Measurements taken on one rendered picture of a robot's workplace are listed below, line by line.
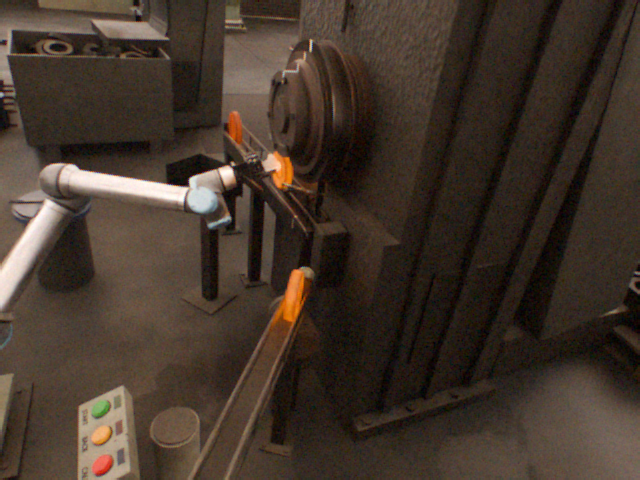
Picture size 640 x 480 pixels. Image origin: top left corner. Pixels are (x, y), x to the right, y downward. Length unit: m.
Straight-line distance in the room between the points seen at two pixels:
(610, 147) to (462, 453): 1.23
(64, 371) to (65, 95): 2.23
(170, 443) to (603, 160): 1.56
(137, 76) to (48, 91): 0.59
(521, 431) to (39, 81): 3.56
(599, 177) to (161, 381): 1.83
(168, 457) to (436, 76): 1.17
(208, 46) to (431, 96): 3.39
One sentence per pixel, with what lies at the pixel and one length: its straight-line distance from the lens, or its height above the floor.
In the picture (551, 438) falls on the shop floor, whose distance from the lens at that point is 2.32.
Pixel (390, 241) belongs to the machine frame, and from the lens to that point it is 1.46.
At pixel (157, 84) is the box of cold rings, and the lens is 4.00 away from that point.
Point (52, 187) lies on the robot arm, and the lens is 1.92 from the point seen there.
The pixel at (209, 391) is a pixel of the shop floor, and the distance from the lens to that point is 2.11.
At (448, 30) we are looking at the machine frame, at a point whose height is 1.47.
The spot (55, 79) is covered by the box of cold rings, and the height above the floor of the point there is 0.59.
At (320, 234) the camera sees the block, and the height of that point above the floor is 0.79.
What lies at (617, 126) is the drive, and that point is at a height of 1.23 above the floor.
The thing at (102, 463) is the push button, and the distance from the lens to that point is 1.23.
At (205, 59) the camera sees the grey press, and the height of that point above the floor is 0.64.
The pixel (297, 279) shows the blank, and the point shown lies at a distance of 1.39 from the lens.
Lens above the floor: 1.61
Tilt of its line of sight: 31 degrees down
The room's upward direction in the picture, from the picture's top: 8 degrees clockwise
